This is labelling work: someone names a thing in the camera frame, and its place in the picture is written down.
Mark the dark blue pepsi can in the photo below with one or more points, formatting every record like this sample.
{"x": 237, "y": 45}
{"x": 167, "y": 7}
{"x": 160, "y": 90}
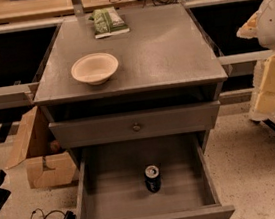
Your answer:
{"x": 152, "y": 178}

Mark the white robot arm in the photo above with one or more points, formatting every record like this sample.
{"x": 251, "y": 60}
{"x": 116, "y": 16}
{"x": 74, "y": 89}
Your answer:
{"x": 261, "y": 25}

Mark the grey drawer cabinet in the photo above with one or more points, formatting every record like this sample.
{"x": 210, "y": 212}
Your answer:
{"x": 163, "y": 61}

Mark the closed grey top drawer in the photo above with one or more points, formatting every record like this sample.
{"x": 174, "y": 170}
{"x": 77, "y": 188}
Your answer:
{"x": 135, "y": 125}

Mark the open grey middle drawer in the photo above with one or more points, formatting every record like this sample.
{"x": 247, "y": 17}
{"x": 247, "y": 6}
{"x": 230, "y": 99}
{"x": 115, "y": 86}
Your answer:
{"x": 112, "y": 183}

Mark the green chip bag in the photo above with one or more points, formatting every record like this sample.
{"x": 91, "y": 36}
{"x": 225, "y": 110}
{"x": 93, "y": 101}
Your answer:
{"x": 107, "y": 22}

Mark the white paper bowl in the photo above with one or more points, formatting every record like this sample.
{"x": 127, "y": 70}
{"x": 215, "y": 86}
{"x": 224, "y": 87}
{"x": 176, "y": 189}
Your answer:
{"x": 95, "y": 68}

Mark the brown cardboard box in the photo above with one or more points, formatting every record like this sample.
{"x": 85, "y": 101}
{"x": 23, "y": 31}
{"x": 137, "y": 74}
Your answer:
{"x": 34, "y": 146}

